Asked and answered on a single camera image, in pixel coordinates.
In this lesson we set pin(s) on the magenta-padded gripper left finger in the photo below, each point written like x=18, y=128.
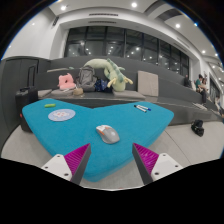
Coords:
x=60, y=165

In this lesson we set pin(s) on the dark blue patterned bag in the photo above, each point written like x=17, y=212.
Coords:
x=101, y=86

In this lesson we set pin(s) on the dark glass window wall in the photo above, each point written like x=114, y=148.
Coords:
x=116, y=43

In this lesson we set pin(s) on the pink plush cushion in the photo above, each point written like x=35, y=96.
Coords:
x=66, y=81

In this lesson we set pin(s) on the small green case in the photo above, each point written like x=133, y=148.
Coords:
x=50, y=105

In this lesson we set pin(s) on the flat grey seat cushion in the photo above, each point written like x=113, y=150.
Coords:
x=44, y=93
x=61, y=93
x=128, y=94

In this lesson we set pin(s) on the black bag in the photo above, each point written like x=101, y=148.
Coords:
x=197, y=127

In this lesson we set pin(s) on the green dragon plush toy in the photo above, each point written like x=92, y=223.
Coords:
x=115, y=75

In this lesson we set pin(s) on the person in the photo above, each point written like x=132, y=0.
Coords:
x=187, y=81
x=200, y=85

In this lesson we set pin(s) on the grey white computer mouse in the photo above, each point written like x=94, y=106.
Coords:
x=109, y=135

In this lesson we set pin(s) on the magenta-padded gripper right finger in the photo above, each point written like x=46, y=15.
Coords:
x=165, y=164

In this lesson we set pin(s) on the grey backpack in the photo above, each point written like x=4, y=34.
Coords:
x=86, y=78

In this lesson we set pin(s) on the round light blue mouse pad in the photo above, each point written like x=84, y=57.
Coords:
x=61, y=115

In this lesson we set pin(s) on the tan straw hat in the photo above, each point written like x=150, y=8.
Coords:
x=78, y=92

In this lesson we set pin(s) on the black wheeled suitcase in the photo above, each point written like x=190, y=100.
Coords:
x=26, y=98

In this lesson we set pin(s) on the blue-capped white marker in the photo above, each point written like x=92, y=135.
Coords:
x=144, y=107

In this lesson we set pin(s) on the ceiling lights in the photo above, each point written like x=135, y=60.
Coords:
x=134, y=5

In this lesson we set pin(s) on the upright grey seat cushion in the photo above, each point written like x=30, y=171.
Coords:
x=147, y=83

